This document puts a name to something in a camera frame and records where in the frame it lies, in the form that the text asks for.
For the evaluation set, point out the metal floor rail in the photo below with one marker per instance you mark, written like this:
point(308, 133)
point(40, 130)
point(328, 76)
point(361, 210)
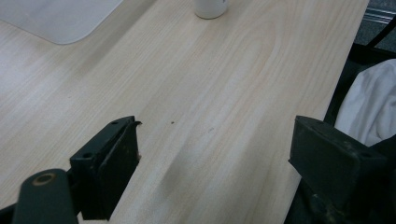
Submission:
point(378, 15)

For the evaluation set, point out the white flat board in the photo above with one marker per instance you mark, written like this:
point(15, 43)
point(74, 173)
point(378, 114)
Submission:
point(59, 17)

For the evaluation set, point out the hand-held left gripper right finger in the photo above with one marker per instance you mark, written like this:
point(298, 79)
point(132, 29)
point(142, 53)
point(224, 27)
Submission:
point(330, 155)

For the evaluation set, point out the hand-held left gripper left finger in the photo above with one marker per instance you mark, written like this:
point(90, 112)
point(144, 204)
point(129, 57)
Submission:
point(107, 168)

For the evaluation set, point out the black chair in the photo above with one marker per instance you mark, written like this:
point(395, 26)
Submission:
point(351, 67)

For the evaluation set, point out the white cup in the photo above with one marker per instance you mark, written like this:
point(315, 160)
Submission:
point(210, 8)

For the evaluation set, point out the white cloth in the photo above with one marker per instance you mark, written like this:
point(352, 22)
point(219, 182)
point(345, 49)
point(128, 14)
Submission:
point(370, 102)

